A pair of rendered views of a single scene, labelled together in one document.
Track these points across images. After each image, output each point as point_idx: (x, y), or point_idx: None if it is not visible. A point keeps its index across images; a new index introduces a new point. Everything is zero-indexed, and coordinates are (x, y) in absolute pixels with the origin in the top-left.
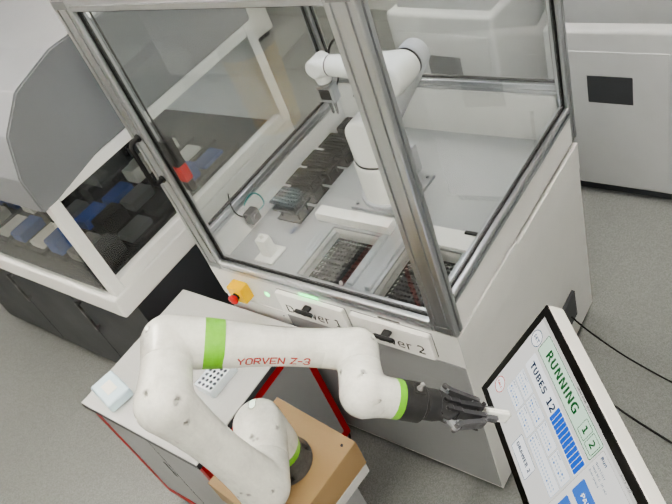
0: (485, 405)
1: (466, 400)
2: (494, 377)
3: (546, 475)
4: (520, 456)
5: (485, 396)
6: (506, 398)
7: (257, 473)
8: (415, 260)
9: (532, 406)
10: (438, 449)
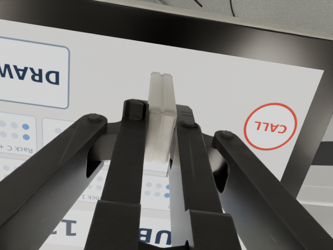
0: (166, 173)
1: (232, 190)
2: (311, 120)
3: None
4: (9, 60)
5: (317, 43)
6: (209, 122)
7: None
8: None
9: (102, 184)
10: None
